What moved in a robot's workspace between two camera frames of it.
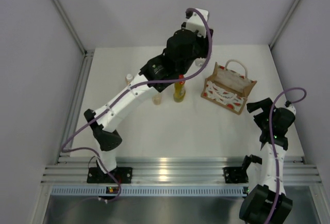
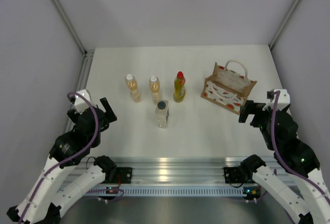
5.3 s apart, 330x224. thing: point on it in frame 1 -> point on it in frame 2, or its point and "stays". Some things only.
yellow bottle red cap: x=179 y=90 stays
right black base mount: x=235 y=175 stays
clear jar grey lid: x=199 y=61 -> x=162 y=109
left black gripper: x=203 y=43 -> x=110 y=115
